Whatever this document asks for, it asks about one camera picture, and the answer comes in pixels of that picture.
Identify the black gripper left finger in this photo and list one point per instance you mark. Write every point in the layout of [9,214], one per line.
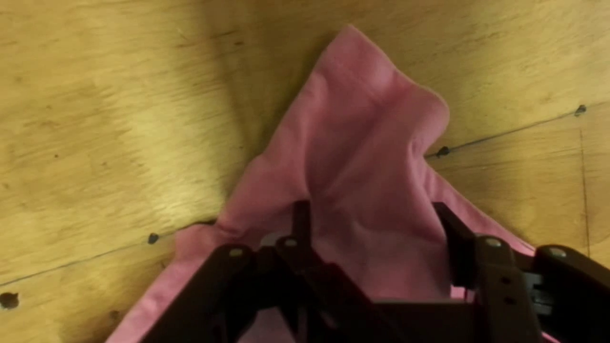
[254,298]

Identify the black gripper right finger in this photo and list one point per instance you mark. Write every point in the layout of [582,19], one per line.
[508,292]

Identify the pink t-shirt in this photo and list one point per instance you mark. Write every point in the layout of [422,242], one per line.
[355,126]

